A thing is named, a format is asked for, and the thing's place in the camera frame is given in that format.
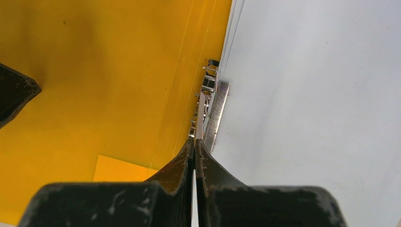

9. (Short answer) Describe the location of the orange plastic folder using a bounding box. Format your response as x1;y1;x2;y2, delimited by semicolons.
0;0;232;225

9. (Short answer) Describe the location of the white paper sheet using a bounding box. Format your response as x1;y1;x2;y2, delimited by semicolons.
212;0;401;227

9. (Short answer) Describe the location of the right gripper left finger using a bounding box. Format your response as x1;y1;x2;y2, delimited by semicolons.
18;139;194;227

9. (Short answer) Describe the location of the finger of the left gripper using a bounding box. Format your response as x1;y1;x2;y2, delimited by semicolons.
0;64;42;128

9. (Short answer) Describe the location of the metal folder clip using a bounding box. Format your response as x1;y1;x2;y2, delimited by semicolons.
188;59;230;152

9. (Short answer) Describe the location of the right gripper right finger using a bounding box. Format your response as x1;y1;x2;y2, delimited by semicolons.
194;140;347;227

